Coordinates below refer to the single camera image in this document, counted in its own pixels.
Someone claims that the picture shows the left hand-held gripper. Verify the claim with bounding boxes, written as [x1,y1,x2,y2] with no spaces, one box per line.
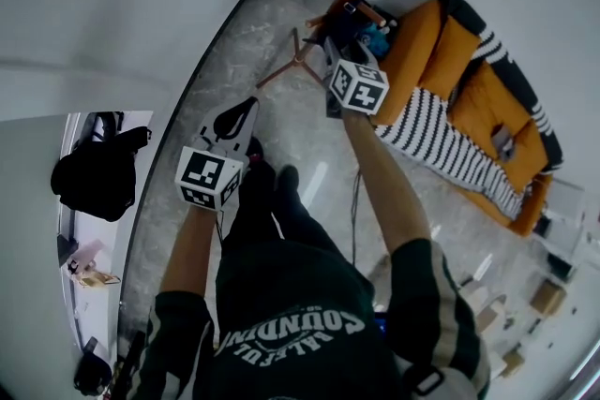
[174,96,262,214]

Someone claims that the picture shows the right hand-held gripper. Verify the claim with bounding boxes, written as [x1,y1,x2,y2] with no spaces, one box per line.
[322,37,391,121]

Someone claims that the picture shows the black bag item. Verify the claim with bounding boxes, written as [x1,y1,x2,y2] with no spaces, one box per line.
[326,0,400,63]

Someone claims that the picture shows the person's left forearm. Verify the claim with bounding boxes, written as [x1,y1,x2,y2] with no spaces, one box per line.
[164,200,241,297]

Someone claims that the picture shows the person's right forearm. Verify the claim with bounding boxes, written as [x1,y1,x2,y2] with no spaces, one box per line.
[340,107,433,258]

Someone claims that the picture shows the pink paper item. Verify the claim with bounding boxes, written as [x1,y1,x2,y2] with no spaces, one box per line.
[67,239,107,278]

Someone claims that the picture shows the golden small item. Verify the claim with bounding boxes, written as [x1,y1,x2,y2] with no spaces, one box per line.
[78,270,122,289]

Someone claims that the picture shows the black shoe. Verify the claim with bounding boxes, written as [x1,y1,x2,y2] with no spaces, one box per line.
[275,164,301,199]
[245,135,266,166]

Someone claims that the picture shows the black trousers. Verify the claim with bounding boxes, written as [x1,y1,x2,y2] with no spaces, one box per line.
[218,156,377,296]

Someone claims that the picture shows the white black striped blanket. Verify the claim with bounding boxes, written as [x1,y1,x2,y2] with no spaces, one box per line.
[373,87,527,221]

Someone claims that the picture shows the black white bag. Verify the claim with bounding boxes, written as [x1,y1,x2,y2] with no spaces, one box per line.
[78,111,126,143]

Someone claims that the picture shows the orange sofa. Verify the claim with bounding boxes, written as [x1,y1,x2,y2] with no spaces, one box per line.
[369,0,566,240]

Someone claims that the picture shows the black backpack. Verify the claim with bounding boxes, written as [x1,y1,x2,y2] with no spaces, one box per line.
[50,125,154,223]

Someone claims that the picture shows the small grey object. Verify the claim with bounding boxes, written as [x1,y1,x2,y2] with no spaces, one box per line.
[489,124,518,162]

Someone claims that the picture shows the black white striped throw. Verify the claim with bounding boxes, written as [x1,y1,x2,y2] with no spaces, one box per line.
[440,0,566,172]

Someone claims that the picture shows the white side table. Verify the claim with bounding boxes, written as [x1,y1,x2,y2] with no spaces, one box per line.
[56,109,156,394]

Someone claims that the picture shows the black and yellow tool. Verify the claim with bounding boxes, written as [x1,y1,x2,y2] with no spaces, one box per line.
[106,330,147,400]

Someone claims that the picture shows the white cabinet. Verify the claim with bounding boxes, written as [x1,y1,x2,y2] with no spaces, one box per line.
[532,180,600,268]

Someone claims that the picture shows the black round object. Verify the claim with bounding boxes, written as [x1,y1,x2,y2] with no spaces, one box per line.
[72,335,114,395]

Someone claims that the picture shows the brown cardboard box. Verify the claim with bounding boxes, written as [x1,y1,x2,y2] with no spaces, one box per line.
[530,278,568,316]

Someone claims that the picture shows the small cardboard box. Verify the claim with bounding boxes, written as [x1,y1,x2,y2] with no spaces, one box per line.
[500,349,527,378]

